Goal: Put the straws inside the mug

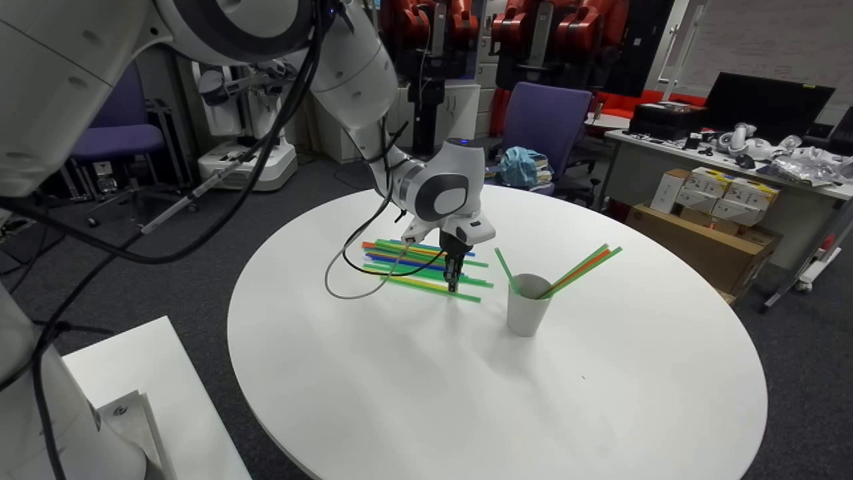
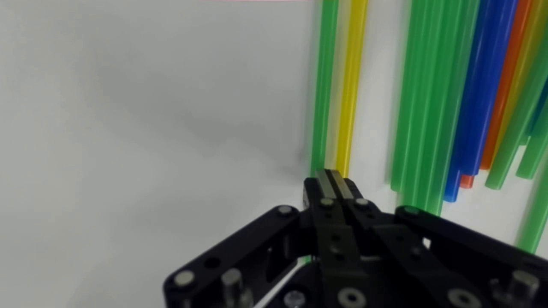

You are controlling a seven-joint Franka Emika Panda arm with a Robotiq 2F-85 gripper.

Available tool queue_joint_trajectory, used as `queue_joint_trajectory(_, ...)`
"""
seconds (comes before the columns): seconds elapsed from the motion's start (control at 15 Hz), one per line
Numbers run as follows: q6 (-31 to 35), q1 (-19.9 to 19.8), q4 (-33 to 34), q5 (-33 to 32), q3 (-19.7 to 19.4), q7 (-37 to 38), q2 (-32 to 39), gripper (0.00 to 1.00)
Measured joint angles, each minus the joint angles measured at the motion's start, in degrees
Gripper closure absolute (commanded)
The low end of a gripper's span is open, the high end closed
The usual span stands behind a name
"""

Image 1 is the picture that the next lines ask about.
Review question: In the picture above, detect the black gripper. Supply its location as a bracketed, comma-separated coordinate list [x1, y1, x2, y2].
[441, 232, 473, 295]

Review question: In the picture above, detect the white ceramic mug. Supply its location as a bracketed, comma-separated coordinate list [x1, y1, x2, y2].
[505, 272, 555, 339]

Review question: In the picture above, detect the yellow plastic straw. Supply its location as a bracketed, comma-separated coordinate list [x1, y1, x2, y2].
[362, 244, 447, 261]
[367, 265, 463, 297]

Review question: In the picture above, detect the crumpled blue cloth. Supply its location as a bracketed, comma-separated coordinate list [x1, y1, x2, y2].
[495, 144, 555, 193]

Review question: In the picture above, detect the purple office chair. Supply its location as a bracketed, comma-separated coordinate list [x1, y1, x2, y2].
[491, 81, 597, 204]
[66, 65, 177, 196]

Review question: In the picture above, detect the white office desk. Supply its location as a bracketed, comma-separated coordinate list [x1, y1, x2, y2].
[601, 128, 853, 311]

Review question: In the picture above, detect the white gray mobile robot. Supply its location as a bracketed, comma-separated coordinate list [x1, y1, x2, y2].
[194, 63, 301, 196]

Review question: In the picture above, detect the white carton box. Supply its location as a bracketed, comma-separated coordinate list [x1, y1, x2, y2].
[650, 169, 690, 216]

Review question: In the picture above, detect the red flat tray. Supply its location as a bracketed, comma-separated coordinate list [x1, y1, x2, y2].
[591, 89, 715, 119]

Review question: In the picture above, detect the brown cardboard box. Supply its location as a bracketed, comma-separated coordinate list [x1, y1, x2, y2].
[623, 204, 783, 303]

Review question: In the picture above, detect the red industrial robot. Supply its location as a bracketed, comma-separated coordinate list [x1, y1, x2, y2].
[381, 0, 487, 51]
[487, 0, 630, 63]

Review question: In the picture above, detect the black equipment case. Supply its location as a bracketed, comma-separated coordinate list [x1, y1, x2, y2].
[627, 101, 715, 141]

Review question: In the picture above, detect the white robot stand platform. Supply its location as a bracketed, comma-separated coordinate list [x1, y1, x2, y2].
[58, 316, 253, 480]

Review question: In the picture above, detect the white plastic bag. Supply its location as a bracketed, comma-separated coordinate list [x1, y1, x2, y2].
[717, 123, 775, 171]

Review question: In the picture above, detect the black computer monitor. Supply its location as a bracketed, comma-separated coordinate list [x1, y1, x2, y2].
[705, 69, 838, 137]

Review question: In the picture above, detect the silver plastic bag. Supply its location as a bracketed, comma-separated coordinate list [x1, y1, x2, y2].
[769, 141, 853, 188]

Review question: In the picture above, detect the small black monitor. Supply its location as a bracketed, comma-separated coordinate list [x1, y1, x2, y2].
[823, 105, 853, 156]

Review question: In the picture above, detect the wrist camera mount plate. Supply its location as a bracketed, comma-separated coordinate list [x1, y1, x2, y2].
[399, 215, 499, 251]

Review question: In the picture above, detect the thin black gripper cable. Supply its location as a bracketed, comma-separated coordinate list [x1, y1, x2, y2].
[319, 123, 450, 303]

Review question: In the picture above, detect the black pedestal pole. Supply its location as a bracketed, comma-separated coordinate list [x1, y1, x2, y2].
[407, 37, 447, 161]

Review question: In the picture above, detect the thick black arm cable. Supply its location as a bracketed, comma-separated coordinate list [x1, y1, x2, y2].
[0, 0, 343, 480]

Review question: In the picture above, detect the gray metal bracket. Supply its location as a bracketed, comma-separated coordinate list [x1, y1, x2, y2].
[92, 387, 172, 480]

